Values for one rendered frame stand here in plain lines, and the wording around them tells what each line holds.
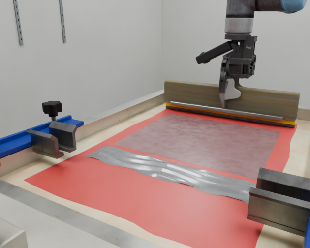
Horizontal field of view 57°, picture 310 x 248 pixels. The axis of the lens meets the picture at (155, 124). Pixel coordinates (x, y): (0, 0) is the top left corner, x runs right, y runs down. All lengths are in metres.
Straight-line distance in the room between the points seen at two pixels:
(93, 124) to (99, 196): 0.30
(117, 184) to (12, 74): 2.25
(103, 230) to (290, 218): 0.23
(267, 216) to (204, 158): 0.25
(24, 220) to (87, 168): 0.29
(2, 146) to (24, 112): 2.18
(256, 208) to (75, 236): 0.23
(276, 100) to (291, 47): 3.23
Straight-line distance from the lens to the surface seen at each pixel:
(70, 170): 0.60
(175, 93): 0.95
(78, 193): 0.52
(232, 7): 0.84
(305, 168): 0.66
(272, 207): 0.41
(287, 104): 0.86
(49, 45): 2.94
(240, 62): 0.84
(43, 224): 0.32
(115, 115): 0.83
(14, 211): 0.35
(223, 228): 0.44
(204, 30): 4.33
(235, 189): 0.52
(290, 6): 0.82
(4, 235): 0.26
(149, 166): 0.57
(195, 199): 0.49
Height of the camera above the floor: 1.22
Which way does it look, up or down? 19 degrees down
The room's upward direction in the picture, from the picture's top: straight up
